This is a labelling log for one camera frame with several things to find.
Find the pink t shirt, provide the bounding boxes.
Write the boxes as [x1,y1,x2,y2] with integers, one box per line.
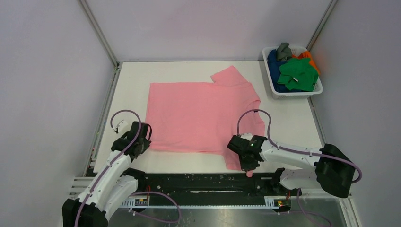
[145,66,266,170]

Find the grey t shirt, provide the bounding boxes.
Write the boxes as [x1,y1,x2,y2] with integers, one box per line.
[276,42,292,61]

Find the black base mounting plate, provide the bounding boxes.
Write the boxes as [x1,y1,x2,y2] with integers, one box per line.
[135,172,297,200]

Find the white plastic laundry basket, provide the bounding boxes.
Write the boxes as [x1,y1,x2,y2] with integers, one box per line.
[262,45,323,100]

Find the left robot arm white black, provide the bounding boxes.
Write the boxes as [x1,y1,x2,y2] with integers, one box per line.
[62,122,152,227]

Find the white slotted cable duct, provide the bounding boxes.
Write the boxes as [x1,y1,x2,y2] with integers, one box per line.
[104,193,292,210]

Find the orange t shirt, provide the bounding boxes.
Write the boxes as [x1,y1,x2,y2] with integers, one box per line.
[292,51,320,75]

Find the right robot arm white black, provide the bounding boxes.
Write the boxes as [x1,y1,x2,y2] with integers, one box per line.
[227,134,359,198]

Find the blue t shirt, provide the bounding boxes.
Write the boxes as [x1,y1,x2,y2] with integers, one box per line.
[267,49,304,93]

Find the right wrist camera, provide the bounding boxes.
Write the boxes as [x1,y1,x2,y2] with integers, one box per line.
[240,133,253,141]

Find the green t shirt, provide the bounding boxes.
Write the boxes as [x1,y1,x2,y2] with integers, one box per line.
[278,58,319,92]

